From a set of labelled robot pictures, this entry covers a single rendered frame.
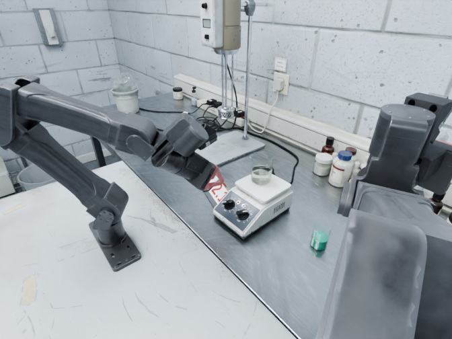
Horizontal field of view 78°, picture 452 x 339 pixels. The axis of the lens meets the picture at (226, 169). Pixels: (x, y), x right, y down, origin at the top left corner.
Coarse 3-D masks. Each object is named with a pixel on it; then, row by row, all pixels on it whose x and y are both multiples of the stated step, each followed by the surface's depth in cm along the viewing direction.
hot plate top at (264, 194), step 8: (248, 176) 82; (272, 176) 82; (240, 184) 79; (248, 184) 79; (272, 184) 79; (280, 184) 79; (288, 184) 79; (248, 192) 76; (256, 192) 76; (264, 192) 76; (272, 192) 76; (280, 192) 76; (264, 200) 73
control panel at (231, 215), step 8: (232, 192) 79; (240, 200) 77; (216, 208) 78; (224, 208) 77; (240, 208) 75; (248, 208) 74; (256, 208) 73; (224, 216) 76; (232, 216) 75; (240, 224) 72; (248, 224) 72
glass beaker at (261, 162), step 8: (256, 152) 79; (264, 152) 79; (256, 160) 80; (264, 160) 80; (272, 160) 75; (256, 168) 76; (264, 168) 75; (256, 176) 77; (264, 176) 76; (256, 184) 78; (264, 184) 78
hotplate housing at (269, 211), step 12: (228, 192) 80; (240, 192) 79; (288, 192) 79; (252, 204) 75; (264, 204) 74; (276, 204) 76; (288, 204) 81; (216, 216) 78; (264, 216) 74; (276, 216) 79; (252, 228) 72
